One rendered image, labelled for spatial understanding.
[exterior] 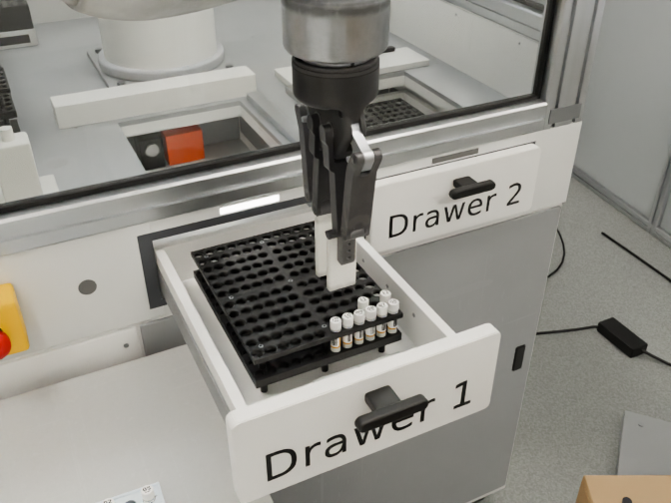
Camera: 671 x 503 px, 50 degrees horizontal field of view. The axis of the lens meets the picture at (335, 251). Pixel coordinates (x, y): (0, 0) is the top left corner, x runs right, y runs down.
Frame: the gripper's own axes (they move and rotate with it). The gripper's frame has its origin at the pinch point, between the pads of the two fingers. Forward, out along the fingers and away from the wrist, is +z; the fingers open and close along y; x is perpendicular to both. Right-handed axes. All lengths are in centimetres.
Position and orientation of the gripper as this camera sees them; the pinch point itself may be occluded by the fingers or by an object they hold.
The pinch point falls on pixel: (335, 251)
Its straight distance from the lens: 72.5
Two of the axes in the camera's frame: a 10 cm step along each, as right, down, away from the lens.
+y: -4.4, -5.0, 7.4
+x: -9.0, 2.5, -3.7
